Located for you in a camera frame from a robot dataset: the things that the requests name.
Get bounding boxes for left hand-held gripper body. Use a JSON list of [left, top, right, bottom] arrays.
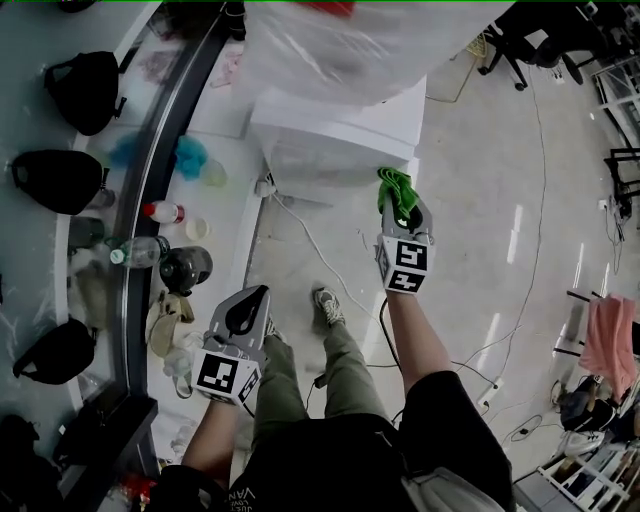
[[191, 330, 266, 409]]

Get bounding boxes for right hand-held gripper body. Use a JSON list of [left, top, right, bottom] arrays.
[[375, 230, 437, 297]]

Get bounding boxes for green wiping cloth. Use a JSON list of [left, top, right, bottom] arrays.
[[376, 166, 421, 224]]

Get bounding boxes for person's right forearm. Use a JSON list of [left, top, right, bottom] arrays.
[[386, 288, 454, 392]]

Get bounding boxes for person's left forearm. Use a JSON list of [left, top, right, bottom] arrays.
[[180, 398, 237, 472]]

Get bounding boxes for person's left shoe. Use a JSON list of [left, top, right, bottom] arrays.
[[263, 316, 287, 345]]

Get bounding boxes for person's shoe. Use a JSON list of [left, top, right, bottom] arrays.
[[311, 285, 347, 329], [263, 316, 287, 345]]

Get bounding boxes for white plastic bag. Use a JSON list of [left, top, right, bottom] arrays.
[[163, 331, 207, 400]]

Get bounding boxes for beige cloth bag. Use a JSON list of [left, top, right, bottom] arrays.
[[145, 289, 197, 359]]

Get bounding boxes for dark smoked jug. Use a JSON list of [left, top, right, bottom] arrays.
[[159, 245, 215, 297]]

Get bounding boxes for person's right shoe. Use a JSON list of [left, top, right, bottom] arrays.
[[311, 285, 347, 329]]

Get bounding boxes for small cream cup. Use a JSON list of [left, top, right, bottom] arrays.
[[185, 216, 211, 242]]

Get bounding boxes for person's olive trousers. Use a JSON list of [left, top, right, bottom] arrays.
[[251, 323, 392, 437]]

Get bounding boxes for clear bottle with green label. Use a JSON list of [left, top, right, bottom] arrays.
[[109, 235, 172, 269]]

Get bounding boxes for white bottle with red cap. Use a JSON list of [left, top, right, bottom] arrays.
[[142, 200, 186, 225]]

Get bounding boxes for black case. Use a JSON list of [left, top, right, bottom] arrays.
[[51, 393, 160, 472]]

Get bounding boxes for red packet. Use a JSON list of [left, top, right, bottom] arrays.
[[118, 473, 157, 502]]

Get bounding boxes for pale clear cup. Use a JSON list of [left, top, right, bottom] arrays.
[[199, 158, 229, 188]]

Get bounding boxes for white floor power strip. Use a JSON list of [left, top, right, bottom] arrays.
[[476, 376, 505, 407]]

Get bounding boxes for person's dark shirt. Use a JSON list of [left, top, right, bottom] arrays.
[[158, 369, 517, 512]]

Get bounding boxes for blue mesh sponge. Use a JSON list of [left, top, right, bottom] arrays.
[[174, 134, 209, 182]]

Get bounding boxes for black drying rack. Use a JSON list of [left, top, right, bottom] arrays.
[[551, 286, 640, 362]]

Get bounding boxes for black office chair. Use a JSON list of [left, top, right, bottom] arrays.
[[476, 18, 587, 92]]

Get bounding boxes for group of black caps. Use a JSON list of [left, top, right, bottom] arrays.
[[0, 49, 127, 389]]

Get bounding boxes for pink cloth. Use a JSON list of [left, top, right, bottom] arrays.
[[579, 293, 639, 402]]

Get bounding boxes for white shelf unit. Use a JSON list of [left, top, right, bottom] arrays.
[[513, 438, 640, 512]]

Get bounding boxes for white power cable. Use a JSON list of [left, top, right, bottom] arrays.
[[271, 191, 387, 327]]

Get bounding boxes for metal partition frame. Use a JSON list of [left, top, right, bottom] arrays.
[[117, 0, 247, 402]]

